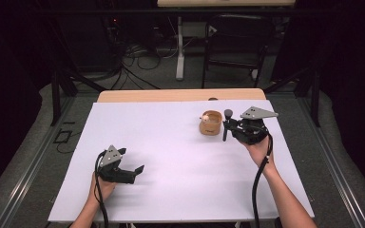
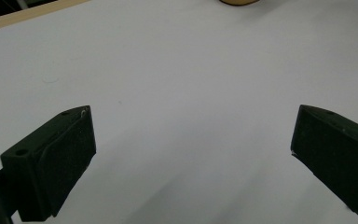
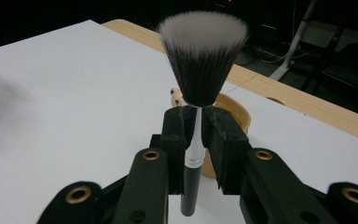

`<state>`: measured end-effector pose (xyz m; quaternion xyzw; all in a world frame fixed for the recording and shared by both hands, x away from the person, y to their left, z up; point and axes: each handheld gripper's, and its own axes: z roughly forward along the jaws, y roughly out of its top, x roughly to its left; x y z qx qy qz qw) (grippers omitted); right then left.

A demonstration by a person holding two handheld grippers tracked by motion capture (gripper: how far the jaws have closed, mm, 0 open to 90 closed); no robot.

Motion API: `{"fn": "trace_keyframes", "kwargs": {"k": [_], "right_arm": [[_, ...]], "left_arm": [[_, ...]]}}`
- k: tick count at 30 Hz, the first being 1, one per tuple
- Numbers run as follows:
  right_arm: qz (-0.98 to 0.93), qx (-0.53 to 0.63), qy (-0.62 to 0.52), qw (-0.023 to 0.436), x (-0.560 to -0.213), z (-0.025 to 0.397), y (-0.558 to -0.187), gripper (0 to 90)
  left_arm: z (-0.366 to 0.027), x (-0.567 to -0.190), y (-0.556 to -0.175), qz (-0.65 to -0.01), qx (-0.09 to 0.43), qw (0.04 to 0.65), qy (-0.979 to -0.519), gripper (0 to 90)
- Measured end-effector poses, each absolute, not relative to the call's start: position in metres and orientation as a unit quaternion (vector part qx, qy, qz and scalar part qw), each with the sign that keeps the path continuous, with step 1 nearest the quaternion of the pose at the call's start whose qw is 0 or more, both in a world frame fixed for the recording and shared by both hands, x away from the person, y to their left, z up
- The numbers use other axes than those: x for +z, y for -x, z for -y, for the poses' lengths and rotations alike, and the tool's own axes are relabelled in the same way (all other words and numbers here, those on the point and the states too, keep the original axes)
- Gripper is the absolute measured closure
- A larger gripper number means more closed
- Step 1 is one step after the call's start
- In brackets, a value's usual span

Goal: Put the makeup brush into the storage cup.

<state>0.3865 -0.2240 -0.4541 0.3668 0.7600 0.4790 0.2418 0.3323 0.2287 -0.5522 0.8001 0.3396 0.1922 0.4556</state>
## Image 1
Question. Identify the black makeup brush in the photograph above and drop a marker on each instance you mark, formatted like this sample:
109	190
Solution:
225	129

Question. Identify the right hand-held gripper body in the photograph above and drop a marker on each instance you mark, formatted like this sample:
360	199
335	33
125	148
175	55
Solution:
250	126

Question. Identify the white table mat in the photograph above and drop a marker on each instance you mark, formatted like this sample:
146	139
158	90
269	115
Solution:
177	177

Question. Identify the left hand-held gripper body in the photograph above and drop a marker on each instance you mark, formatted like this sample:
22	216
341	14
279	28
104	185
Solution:
112	167

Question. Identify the black metal frame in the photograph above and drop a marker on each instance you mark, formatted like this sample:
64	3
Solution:
313	95
57	95

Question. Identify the small white item in pouch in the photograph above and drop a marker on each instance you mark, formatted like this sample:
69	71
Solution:
206	119

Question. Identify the black folding chair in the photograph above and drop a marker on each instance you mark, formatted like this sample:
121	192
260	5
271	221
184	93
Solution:
237	47

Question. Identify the white desk leg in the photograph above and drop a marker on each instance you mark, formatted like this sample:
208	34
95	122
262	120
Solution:
180	53

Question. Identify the person's right hand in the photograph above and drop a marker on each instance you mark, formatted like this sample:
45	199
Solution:
259	152

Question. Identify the tan fabric pouch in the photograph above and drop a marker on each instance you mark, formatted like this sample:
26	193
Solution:
209	126

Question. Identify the person's left hand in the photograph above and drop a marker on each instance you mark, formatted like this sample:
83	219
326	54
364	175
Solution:
103	188

